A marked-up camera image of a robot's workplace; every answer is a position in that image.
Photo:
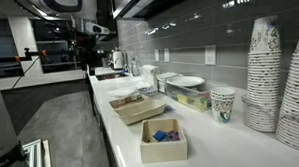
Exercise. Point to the white paper plate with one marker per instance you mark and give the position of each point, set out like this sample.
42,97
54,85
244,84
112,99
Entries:
185,81

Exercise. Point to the white tissue box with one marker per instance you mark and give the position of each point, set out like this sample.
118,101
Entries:
149,73

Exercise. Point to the blue patterned small bowl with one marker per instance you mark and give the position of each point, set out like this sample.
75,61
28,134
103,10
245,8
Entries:
148,91

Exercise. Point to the white small container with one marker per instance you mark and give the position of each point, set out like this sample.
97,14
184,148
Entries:
161,80

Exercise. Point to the clear soap bottle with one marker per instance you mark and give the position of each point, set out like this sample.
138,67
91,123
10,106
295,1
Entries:
135,68

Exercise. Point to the beige rectangular tray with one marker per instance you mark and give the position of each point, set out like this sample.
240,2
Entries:
140,111

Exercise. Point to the brown rectangular tray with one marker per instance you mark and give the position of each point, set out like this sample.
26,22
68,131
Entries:
128,100

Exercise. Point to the white electric kettle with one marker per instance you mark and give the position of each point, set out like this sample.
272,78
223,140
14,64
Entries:
118,59

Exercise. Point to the clear plastic storage bin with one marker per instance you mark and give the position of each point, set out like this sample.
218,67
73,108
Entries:
197,97

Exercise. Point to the blue toy block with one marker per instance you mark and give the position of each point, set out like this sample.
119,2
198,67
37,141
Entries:
159,135

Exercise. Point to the patterned paper cup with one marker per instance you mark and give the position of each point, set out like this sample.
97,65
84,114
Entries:
222,99

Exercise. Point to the tall stack of paper cups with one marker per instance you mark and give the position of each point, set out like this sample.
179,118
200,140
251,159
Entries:
264,61

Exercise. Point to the right stack of paper cups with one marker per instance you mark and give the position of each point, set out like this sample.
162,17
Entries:
288,125

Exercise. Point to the white wall power outlet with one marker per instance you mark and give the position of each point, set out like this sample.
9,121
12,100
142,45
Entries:
210,55

